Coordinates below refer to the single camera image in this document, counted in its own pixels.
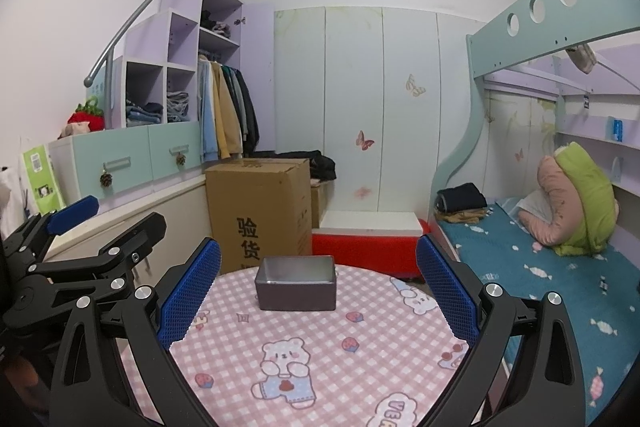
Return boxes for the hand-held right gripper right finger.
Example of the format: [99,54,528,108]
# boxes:
[416,234,587,427]

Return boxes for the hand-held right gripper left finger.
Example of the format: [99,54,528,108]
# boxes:
[50,238,222,427]

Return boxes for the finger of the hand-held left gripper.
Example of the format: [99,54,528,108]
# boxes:
[2,195,99,269]
[27,212,167,308]

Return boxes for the metal tin box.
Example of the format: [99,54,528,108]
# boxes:
[254,255,337,312]

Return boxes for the cream cabinet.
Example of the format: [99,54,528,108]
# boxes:
[47,174,216,288]

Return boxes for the green and white package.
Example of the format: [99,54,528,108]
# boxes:
[20,146,66,212]

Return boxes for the white cloth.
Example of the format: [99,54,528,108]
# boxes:
[0,167,31,233]

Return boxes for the teal drawer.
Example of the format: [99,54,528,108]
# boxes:
[148,122,205,185]
[70,127,151,208]

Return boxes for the folded tan clothes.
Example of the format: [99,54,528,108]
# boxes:
[434,207,488,224]

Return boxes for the strawberry plush toy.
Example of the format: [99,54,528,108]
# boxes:
[67,97,105,135]

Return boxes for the folded dark clothes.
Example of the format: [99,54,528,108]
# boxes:
[436,183,487,212]

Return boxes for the red bench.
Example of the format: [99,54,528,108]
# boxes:
[311,218,436,280]

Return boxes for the teal printed bed sheet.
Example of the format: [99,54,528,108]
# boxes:
[442,197,640,425]

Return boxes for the white bench top board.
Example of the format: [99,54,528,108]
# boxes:
[319,210,423,236]

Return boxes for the large printed cardboard box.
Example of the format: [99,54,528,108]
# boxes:
[205,158,313,276]

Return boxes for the folded jeans stack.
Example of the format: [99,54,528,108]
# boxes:
[125,94,164,128]

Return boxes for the white pillow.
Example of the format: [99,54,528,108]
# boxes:
[517,192,556,220]

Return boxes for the pink quilt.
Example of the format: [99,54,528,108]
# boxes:
[517,156,581,248]

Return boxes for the pink checkered tablecloth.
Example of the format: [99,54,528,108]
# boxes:
[115,263,506,427]

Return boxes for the light blue hanging shirt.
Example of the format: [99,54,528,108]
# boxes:
[197,59,221,162]

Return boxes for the yellow hanging jacket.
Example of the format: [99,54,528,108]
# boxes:
[212,62,243,160]

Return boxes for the small cardboard box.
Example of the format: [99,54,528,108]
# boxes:
[310,179,331,229]

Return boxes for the dark hanging jackets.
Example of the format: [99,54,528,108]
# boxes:
[222,64,261,155]

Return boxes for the green quilt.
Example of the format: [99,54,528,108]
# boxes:
[552,142,618,256]

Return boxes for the black clothes pile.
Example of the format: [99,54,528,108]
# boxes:
[252,149,337,182]

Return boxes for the purple shelf unit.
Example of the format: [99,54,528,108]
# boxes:
[107,0,276,158]

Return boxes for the grey metal handrail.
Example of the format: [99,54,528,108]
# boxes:
[84,0,250,88]

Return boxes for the dark clothes on shelf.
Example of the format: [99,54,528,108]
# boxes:
[200,9,233,38]

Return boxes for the grey hanging pouch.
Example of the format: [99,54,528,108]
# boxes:
[565,44,598,75]

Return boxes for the bunk bed frame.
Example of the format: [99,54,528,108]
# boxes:
[430,0,640,427]

